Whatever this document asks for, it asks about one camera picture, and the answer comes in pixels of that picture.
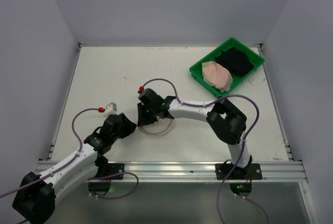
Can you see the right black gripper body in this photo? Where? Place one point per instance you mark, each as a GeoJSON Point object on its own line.
{"type": "Point", "coordinates": [143, 113]}

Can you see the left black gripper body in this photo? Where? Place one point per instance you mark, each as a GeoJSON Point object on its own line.
{"type": "Point", "coordinates": [126, 125]}

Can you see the pink bra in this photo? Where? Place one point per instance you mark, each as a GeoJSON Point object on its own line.
{"type": "Point", "coordinates": [217, 76]}

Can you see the black bra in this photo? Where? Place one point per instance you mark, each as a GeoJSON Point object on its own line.
{"type": "Point", "coordinates": [235, 61]}

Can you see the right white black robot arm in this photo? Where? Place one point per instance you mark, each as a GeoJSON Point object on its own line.
{"type": "Point", "coordinates": [225, 119]}

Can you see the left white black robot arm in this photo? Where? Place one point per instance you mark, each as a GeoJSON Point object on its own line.
{"type": "Point", "coordinates": [39, 193]}

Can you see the green plastic tray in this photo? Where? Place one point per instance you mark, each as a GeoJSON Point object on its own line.
{"type": "Point", "coordinates": [196, 69]}

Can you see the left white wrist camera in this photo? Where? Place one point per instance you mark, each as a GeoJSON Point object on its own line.
{"type": "Point", "coordinates": [109, 109]}

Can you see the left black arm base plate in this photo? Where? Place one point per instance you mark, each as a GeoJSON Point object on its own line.
{"type": "Point", "coordinates": [110, 169]}

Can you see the aluminium front rail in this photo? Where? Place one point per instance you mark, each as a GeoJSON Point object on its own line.
{"type": "Point", "coordinates": [272, 171]}

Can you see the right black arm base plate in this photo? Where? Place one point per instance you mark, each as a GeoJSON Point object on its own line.
{"type": "Point", "coordinates": [251, 171]}

